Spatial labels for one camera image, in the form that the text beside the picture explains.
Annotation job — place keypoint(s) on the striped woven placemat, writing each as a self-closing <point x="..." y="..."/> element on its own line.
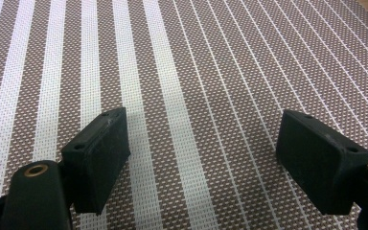
<point x="204" y="80"/>

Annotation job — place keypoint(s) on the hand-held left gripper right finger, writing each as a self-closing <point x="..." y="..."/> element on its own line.
<point x="316" y="163"/>

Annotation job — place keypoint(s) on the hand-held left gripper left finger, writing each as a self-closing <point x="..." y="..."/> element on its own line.
<point x="99" y="159"/>

